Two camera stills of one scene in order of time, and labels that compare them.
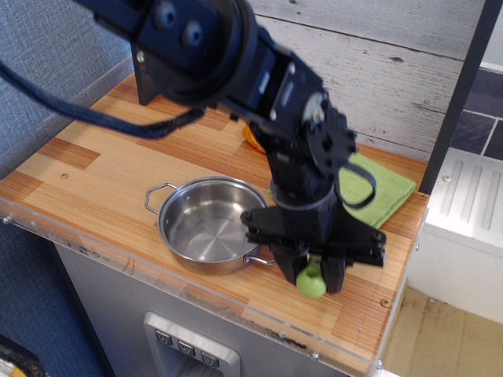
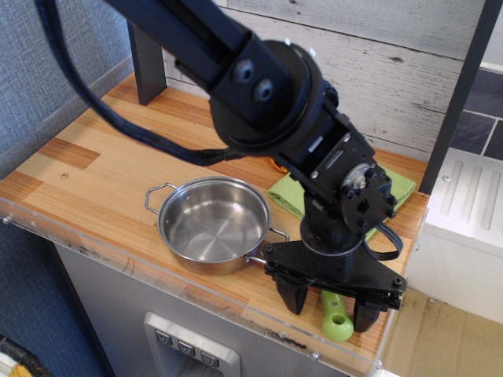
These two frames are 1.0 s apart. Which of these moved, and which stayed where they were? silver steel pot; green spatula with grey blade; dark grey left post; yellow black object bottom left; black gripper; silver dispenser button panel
Moved: black gripper; green spatula with grey blade
Stayed: silver steel pot; yellow black object bottom left; dark grey left post; silver dispenser button panel
